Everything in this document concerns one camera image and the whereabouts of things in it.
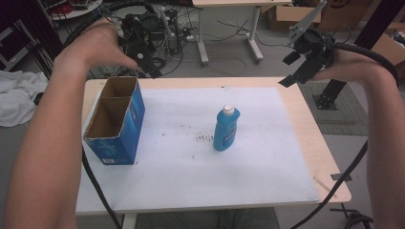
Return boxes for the dark metal rack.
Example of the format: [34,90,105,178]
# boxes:
[0,0,65,73]

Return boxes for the large brown cardboard box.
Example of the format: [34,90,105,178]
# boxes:
[313,0,373,32]

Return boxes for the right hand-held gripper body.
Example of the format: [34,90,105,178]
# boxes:
[286,0,335,70]

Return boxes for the white board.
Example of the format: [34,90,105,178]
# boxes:
[75,86,319,215]

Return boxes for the black floor cable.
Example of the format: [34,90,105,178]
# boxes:
[218,18,278,49]

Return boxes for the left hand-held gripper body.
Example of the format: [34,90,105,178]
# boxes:
[117,7,176,65]

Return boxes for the small brown cardboard box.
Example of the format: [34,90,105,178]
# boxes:
[266,0,323,32]

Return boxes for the blue cardboard box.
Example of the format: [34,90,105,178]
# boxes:
[82,75,146,166]

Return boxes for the open brown cardboard box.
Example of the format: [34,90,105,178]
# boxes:
[371,22,405,66]

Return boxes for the black metal stand post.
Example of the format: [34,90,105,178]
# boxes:
[313,0,405,111]

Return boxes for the person's right hand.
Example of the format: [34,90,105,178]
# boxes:
[310,49,378,86]

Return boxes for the blue bottle with white cap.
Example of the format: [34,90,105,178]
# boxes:
[212,104,242,153]

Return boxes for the white cloth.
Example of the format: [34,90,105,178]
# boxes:
[0,70,49,128]

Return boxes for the round white table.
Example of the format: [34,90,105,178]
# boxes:
[49,0,103,21]

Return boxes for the grey floor mat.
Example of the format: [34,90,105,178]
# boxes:
[299,81,371,136]

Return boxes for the thin wooden stick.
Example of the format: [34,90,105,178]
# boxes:
[313,176,338,198]

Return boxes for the black computer tower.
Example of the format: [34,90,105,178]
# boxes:
[163,9,181,55]

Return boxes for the person's grey trousers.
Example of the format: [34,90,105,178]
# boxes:
[137,208,281,229]

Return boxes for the black tape piece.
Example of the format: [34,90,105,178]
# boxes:
[330,172,353,182]

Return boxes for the white-legged wooden desk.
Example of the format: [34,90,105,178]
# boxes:
[191,0,293,65]

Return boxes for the person's left hand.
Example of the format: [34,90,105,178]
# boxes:
[53,18,140,79]

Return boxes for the black tripod base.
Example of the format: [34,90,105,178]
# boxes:
[329,203,374,229]

